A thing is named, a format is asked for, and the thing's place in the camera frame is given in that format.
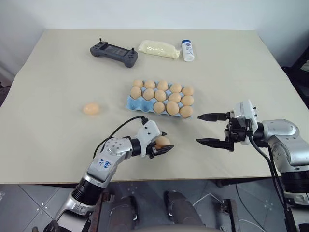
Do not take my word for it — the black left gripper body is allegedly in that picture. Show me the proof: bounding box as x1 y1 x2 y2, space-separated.
145 142 159 160

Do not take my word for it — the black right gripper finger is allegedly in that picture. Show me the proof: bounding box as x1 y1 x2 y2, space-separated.
197 111 233 122
196 138 235 152

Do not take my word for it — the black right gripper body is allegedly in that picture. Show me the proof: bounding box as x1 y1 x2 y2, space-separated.
224 116 252 145

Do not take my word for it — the blue egg carton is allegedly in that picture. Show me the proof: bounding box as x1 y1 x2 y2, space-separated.
126 80 194 120

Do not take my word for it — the dark rounded shape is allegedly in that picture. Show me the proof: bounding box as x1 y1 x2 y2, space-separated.
113 195 139 232
163 190 208 232

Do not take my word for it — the white bottle with blue label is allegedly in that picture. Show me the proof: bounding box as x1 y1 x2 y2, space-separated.
181 39 196 62

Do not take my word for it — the dark furniture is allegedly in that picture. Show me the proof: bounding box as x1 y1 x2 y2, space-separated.
281 47 309 108

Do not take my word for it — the clear bag of white grains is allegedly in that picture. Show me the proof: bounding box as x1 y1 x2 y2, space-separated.
138 40 181 60

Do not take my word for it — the dark grey handheld controller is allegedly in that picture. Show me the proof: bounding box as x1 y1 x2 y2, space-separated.
89 38 139 69

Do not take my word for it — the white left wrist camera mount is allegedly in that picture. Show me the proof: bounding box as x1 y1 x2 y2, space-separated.
135 120 162 159

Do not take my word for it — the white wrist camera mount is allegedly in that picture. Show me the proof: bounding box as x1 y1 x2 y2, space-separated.
235 99 259 146
135 120 162 159

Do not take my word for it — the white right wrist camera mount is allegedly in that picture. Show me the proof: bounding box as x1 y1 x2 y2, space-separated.
235 99 259 146

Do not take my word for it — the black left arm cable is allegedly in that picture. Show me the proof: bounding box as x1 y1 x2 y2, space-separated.
93 116 148 158

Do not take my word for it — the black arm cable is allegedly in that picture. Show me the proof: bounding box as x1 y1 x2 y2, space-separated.
247 125 296 232
93 116 148 158

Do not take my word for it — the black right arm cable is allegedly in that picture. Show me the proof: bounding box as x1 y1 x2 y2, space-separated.
247 125 296 232

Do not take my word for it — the white floor cable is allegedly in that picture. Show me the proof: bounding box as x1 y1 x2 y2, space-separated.
192 192 261 232

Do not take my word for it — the rusty metal bracket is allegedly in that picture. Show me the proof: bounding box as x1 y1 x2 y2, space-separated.
95 189 115 232
219 198 240 232

